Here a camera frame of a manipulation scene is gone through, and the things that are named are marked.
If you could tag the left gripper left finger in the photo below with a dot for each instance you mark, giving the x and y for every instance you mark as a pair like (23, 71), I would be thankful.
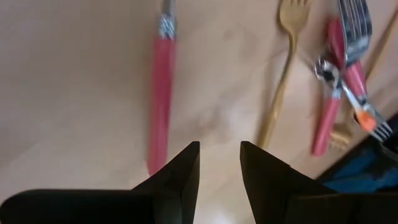
(124, 208)

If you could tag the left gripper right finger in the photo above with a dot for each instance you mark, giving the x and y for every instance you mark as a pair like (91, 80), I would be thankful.
(295, 202)

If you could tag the gold fork tines foreground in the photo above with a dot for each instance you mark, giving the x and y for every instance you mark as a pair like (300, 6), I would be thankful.
(354, 79)

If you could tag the blue object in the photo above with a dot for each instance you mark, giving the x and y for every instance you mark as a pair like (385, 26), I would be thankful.
(357, 177)

